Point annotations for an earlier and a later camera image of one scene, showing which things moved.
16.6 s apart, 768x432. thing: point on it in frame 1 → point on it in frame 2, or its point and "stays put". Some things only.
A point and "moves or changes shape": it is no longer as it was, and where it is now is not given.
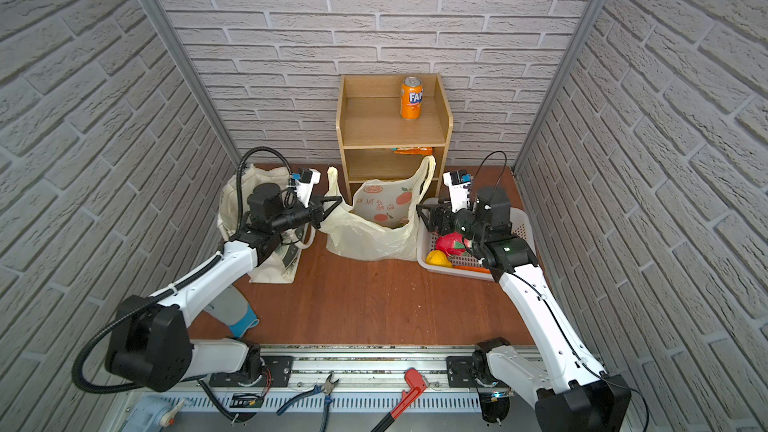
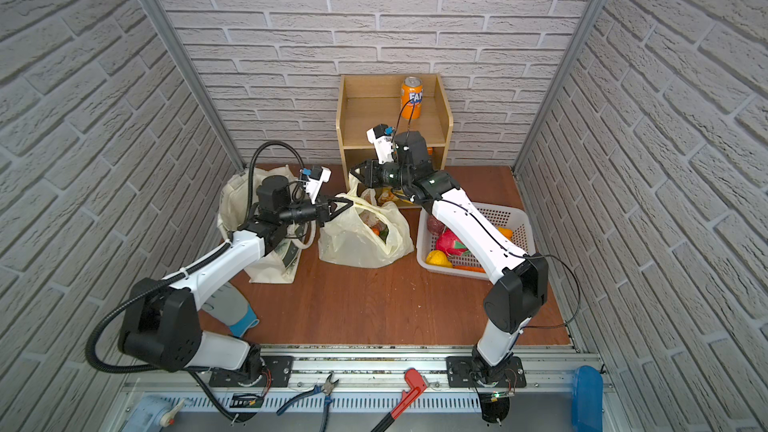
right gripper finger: (439, 225) → (372, 180)
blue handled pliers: (326, 389) stays put
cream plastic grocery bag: (382, 225) moves or changes shape
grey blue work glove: (232, 309) stays put
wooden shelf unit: (369, 124) stays put
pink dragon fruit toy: (452, 243) stays put
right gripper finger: (432, 209) → (366, 168)
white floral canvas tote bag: (279, 265) stays put
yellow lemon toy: (438, 258) stays put
